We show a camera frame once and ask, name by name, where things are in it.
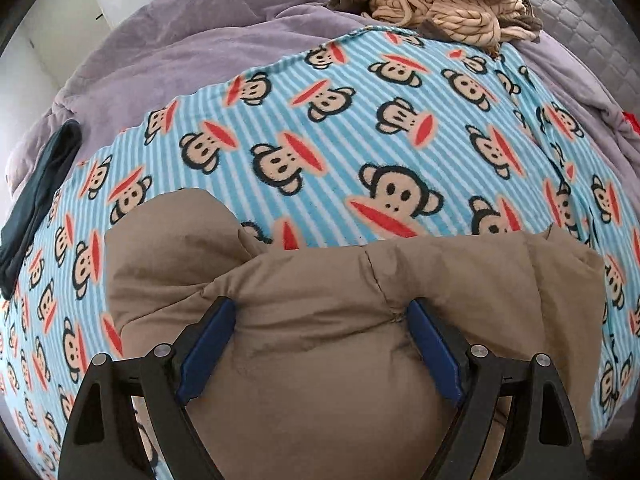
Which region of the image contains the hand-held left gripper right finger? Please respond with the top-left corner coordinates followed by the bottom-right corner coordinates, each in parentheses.
top-left (405, 299), bottom-right (588, 480)

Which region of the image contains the cream chunky knit sweater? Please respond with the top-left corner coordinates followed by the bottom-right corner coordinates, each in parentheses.
top-left (369, 0), bottom-right (530, 52)

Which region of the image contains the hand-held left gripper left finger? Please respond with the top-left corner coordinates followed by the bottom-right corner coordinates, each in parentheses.
top-left (57, 297), bottom-right (238, 480)

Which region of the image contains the dark folded garment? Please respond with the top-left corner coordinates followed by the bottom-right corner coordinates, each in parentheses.
top-left (0, 120), bottom-right (83, 300)

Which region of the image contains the tan puffer jacket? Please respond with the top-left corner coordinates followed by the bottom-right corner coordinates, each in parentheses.
top-left (104, 187), bottom-right (608, 480)

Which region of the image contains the purple plush duvet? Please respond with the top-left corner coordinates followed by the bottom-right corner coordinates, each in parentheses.
top-left (5, 0), bottom-right (640, 211)

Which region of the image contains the blue striped monkey print blanket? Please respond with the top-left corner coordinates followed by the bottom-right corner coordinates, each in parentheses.
top-left (0, 27), bottom-right (640, 480)

